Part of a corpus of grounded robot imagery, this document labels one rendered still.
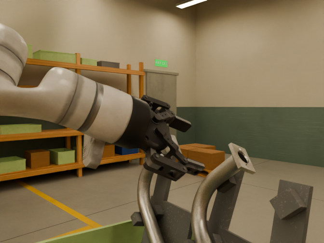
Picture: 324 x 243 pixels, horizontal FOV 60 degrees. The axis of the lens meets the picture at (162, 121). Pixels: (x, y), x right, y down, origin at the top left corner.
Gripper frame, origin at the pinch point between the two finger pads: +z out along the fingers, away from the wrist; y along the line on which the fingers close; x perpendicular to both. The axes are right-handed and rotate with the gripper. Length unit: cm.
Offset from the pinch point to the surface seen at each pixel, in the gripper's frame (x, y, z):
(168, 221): 21.8, -1.2, 11.3
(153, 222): 22.4, -1.6, 7.4
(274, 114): 144, 396, 505
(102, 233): 39.3, 3.0, 4.1
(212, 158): 213, 253, 311
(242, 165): -2.8, -3.4, 8.2
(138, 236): 39.1, 3.5, 15.0
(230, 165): -0.4, -1.6, 8.4
